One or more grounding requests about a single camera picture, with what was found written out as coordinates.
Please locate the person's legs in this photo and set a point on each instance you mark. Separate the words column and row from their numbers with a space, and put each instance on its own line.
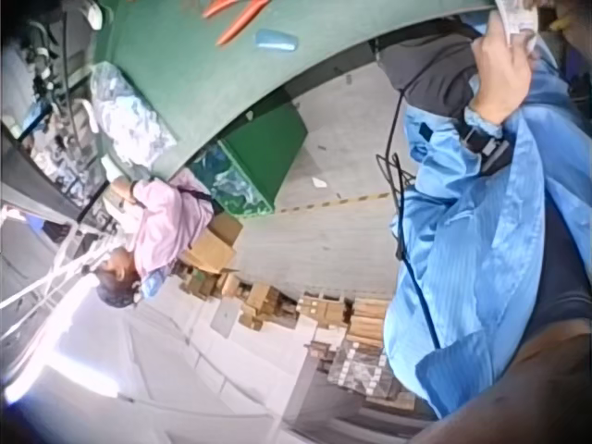
column 430, row 69

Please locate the heap of clear plastic bags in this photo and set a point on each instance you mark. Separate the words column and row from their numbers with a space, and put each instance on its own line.
column 127, row 115

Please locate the white paper scrap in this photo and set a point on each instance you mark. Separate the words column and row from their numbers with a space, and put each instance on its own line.
column 319, row 181

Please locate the person's left hand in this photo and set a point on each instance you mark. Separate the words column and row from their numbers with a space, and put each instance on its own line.
column 497, row 78

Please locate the green bin with plastic bags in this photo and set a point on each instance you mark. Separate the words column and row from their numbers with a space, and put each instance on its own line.
column 266, row 148

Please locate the person's left fingers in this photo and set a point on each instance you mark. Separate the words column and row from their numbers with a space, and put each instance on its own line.
column 494, row 36

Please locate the white metal frame rack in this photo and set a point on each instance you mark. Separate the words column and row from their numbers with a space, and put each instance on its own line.
column 55, row 273

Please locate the stack of cardboard boxes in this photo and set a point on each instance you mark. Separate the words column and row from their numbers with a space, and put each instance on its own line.
column 333, row 324

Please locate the white paper packet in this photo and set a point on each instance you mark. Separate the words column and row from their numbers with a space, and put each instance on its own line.
column 517, row 16

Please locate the light blue oval case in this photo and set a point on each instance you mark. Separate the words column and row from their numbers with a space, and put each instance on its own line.
column 275, row 40

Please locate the black wrist band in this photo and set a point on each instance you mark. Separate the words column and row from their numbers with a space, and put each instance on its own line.
column 485, row 145

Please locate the cluttered equipment shelf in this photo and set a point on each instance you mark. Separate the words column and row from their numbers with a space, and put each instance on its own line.
column 51, row 139

